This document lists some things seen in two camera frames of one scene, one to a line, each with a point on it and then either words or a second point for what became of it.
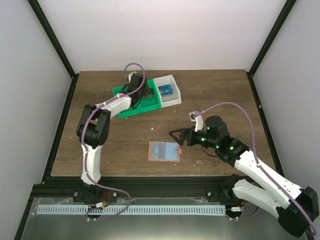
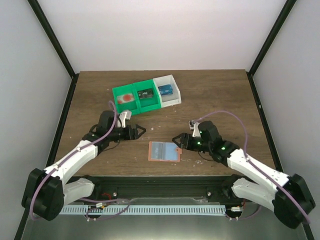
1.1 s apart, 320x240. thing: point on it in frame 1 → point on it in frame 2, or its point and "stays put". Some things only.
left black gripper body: (140, 92) → (128, 136)
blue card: (166, 89) stays put
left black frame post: (41, 17) stays put
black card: (148, 92) stays put
